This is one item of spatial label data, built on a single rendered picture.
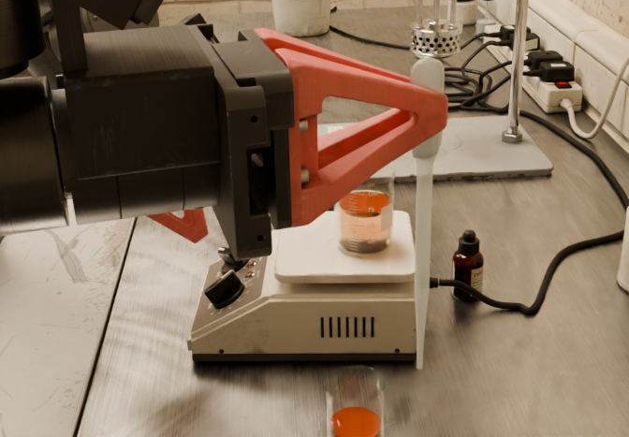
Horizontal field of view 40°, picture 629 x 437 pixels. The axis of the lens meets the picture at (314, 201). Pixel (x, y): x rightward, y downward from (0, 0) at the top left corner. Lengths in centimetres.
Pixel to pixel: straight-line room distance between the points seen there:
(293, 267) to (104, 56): 43
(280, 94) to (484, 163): 84
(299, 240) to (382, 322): 11
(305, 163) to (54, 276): 62
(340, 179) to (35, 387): 48
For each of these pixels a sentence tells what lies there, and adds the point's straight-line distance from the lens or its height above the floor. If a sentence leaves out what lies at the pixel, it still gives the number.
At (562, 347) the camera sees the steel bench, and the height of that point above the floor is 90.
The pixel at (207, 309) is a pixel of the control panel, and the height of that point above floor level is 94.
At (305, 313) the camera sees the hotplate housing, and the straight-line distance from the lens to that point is 72.
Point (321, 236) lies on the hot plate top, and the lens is 77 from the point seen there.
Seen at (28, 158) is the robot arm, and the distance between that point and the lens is 31.
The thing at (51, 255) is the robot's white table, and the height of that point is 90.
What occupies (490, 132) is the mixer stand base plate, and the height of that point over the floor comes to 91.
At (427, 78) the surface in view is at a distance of 36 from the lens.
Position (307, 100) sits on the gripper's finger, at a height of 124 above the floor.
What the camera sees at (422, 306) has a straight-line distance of 41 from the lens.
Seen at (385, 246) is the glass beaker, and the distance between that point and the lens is 73.
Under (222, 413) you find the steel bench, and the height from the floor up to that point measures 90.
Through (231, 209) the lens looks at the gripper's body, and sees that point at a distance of 30.
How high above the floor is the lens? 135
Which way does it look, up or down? 25 degrees down
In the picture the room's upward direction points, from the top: 2 degrees counter-clockwise
